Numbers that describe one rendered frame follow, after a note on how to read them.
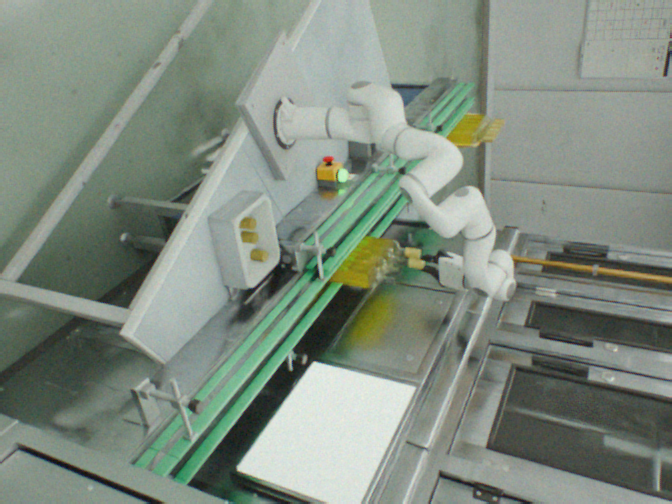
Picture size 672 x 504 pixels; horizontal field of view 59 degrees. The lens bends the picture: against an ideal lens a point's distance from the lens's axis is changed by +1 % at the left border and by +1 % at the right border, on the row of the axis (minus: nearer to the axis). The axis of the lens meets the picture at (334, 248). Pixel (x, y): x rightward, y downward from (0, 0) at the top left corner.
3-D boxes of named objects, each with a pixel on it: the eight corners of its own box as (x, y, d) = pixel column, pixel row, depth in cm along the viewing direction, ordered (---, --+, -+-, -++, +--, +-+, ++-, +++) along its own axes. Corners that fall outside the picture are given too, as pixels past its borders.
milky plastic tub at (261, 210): (224, 286, 166) (250, 292, 162) (207, 217, 155) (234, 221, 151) (257, 256, 179) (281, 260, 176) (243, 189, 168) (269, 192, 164)
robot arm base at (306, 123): (267, 117, 169) (315, 117, 163) (280, 86, 175) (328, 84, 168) (287, 152, 181) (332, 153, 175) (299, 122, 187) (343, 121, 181)
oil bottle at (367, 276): (316, 280, 190) (377, 291, 181) (314, 265, 187) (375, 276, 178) (323, 270, 194) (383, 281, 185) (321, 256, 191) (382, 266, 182)
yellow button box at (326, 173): (317, 186, 209) (335, 188, 206) (314, 166, 205) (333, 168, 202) (325, 178, 215) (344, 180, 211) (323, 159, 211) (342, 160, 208)
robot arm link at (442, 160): (381, 146, 150) (415, 164, 139) (421, 114, 152) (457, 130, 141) (399, 184, 159) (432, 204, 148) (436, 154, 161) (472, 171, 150)
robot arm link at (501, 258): (498, 275, 157) (514, 250, 161) (463, 265, 164) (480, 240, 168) (508, 308, 167) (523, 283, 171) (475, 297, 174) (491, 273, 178)
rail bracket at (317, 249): (299, 279, 178) (336, 285, 173) (291, 231, 170) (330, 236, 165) (304, 274, 181) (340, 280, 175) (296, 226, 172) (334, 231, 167)
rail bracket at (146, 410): (124, 424, 134) (204, 452, 124) (102, 369, 125) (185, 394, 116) (139, 409, 137) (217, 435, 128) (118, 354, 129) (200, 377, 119)
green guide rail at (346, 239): (306, 268, 181) (329, 272, 178) (305, 265, 181) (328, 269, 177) (459, 98, 313) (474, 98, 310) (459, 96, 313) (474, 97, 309)
